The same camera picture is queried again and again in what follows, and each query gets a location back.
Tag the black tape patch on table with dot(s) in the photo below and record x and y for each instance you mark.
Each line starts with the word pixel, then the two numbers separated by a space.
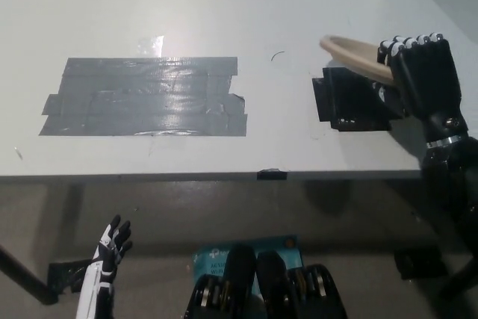
pixel 347 102

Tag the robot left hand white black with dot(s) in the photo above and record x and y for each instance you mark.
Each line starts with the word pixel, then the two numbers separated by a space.
pixel 104 259

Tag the stack of beige paper plates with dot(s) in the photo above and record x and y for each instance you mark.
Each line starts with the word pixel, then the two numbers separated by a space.
pixel 332 48

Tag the black tape patch on floor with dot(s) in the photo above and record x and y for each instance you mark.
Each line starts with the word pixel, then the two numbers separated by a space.
pixel 69 274
pixel 422 263

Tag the grey duct tape patch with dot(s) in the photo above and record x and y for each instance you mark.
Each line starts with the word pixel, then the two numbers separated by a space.
pixel 149 98

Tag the small black tape on table edge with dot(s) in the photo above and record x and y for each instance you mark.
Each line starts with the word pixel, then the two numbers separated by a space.
pixel 272 174

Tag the clear tape piece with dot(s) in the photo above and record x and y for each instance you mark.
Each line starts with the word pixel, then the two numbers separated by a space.
pixel 151 45

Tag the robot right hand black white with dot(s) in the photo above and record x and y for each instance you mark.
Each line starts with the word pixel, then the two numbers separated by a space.
pixel 425 80

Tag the black table leg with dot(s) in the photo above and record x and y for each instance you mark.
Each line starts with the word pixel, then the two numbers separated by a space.
pixel 26 278

